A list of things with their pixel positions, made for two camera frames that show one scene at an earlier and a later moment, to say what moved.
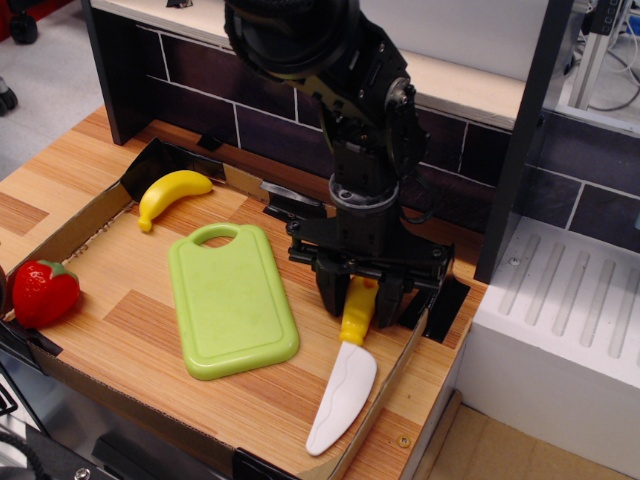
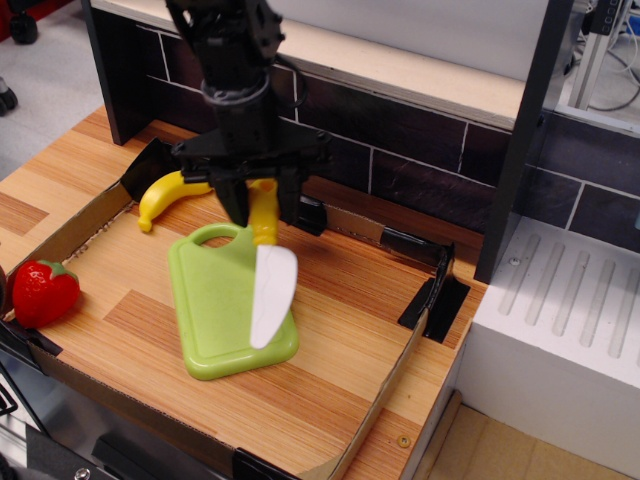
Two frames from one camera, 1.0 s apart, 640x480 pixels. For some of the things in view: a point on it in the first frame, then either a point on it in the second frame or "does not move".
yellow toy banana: [167, 189] does not move
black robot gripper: [364, 232] to [249, 138]
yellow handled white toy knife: [355, 368] to [275, 265]
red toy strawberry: [42, 293] does not move
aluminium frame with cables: [599, 77] does not move
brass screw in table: [404, 441] does not move
